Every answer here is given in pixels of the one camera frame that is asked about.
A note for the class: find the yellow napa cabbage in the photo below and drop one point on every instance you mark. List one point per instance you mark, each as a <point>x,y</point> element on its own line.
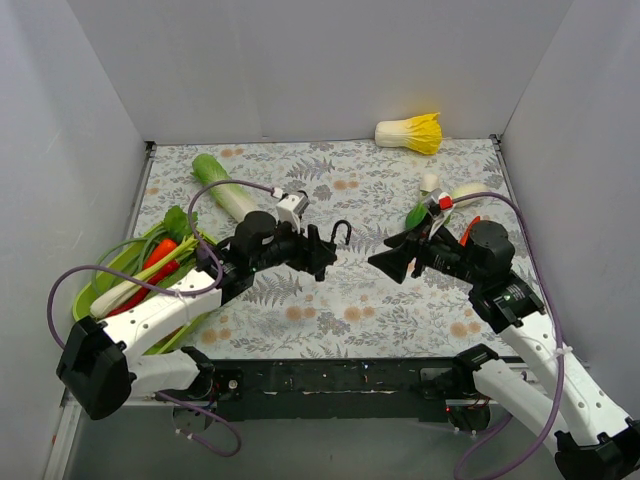
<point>422,134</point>

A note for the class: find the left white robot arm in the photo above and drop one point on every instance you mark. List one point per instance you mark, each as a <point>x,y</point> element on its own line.
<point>105,362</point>

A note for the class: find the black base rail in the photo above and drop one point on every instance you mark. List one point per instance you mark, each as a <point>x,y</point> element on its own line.
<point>425,389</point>

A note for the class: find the red chili pepper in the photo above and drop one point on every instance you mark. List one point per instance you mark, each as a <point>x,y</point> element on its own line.
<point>139,296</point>

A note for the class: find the orange carrot on table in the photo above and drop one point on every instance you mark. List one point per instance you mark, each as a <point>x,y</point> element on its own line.
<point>465,236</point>

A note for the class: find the white radish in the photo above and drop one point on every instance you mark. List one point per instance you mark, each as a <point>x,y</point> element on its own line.
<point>467,189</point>

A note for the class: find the floral table mat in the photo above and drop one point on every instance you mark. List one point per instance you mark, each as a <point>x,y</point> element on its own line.
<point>359,195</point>

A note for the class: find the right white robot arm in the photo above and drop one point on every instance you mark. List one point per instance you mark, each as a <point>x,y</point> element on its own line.
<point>589,435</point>

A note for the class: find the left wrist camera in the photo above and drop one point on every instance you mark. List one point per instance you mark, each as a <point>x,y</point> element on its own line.
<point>290,207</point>

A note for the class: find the green bok choy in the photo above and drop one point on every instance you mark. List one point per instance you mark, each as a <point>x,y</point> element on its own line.
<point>429,182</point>

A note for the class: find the green leafy vegetable in tray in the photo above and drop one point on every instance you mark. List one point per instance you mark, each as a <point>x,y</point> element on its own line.
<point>176,226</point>

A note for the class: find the purple eggplant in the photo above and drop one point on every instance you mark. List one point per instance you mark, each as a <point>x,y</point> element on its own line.
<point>205,255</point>

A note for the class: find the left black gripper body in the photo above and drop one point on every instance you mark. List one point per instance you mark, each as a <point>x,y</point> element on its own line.
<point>311,250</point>

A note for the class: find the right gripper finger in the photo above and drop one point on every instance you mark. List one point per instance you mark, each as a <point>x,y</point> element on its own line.
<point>394,263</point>
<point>408,239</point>

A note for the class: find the orange carrot in tray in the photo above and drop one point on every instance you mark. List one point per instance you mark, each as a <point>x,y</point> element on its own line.
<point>165,247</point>

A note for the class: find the green napa cabbage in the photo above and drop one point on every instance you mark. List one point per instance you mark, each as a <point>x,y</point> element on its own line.
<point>232,197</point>

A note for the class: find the white leek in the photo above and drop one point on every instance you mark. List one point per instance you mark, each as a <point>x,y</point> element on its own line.
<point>120,293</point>

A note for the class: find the green plastic tray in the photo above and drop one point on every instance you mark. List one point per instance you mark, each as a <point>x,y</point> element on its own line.
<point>126,258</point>

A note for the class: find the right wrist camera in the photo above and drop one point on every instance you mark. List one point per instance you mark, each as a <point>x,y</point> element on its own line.
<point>440,206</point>

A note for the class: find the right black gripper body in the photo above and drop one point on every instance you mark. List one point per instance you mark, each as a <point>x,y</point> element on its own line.
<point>415,253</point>

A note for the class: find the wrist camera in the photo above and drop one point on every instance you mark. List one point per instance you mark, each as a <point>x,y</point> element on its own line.
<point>440,206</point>
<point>290,207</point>

